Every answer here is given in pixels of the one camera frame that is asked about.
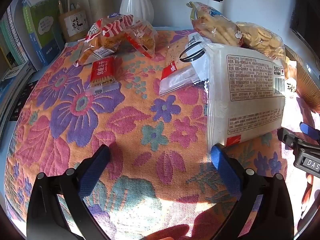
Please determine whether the white ribbed vase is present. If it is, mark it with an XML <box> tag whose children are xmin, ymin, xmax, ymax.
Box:
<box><xmin>119</xmin><ymin>0</ymin><xmax>154</xmax><ymax>27</ymax></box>

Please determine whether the bronze ribbed bowl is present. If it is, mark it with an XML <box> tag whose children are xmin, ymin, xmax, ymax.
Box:
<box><xmin>284</xmin><ymin>44</ymin><xmax>320</xmax><ymax>113</ymax></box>

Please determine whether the white packet black print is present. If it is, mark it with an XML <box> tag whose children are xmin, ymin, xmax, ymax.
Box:
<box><xmin>179</xmin><ymin>33</ymin><xmax>212</xmax><ymax>63</ymax></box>

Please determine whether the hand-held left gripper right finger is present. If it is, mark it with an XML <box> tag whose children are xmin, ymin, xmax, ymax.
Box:
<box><xmin>210</xmin><ymin>143</ymin><xmax>295</xmax><ymax>240</ymax></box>

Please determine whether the stick biscuit bag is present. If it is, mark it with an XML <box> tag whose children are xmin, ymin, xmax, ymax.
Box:
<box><xmin>186</xmin><ymin>1</ymin><xmax>244</xmax><ymax>47</ymax></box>

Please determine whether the row of books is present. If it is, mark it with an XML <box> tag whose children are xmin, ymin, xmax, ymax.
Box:
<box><xmin>0</xmin><ymin>0</ymin><xmax>34</xmax><ymax>73</ymax></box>

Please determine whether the person's right hand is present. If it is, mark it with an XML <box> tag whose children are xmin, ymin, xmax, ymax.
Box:
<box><xmin>301</xmin><ymin>174</ymin><xmax>316</xmax><ymax>212</ymax></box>

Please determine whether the large white package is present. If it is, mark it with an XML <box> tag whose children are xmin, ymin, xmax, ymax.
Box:
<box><xmin>204</xmin><ymin>42</ymin><xmax>287</xmax><ymax>153</ymax></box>

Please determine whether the beige thermos bottle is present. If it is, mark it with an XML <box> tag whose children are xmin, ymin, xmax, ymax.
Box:
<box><xmin>87</xmin><ymin>0</ymin><xmax>108</xmax><ymax>24</ymax></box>

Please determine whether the round cracker bag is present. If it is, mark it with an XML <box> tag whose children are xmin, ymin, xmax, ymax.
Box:
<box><xmin>235</xmin><ymin>21</ymin><xmax>287</xmax><ymax>59</ymax></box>

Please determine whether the floral tablecloth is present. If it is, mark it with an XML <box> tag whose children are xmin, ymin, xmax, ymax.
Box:
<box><xmin>4</xmin><ymin>27</ymin><xmax>313</xmax><ymax>240</ymax></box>

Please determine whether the red striped bread bag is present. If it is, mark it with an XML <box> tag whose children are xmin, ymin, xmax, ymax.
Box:
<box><xmin>76</xmin><ymin>14</ymin><xmax>158</xmax><ymax>67</ymax></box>

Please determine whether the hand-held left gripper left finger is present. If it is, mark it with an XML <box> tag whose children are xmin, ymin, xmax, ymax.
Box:
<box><xmin>26</xmin><ymin>144</ymin><xmax>112</xmax><ymax>240</ymax></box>

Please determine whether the wooden pen holder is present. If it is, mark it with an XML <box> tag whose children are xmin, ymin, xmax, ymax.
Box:
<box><xmin>59</xmin><ymin>7</ymin><xmax>89</xmax><ymax>42</ymax></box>

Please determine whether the red cracker packet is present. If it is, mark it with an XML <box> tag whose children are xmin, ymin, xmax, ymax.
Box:
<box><xmin>86</xmin><ymin>56</ymin><xmax>120</xmax><ymax>94</ymax></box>

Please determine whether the small red white packet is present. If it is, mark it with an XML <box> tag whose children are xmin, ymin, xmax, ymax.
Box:
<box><xmin>159</xmin><ymin>61</ymin><xmax>202</xmax><ymax>97</ymax></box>

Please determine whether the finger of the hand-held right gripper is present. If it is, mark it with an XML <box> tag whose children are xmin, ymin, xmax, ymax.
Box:
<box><xmin>277</xmin><ymin>128</ymin><xmax>308</xmax><ymax>155</ymax></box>
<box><xmin>299</xmin><ymin>122</ymin><xmax>320</xmax><ymax>142</ymax></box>

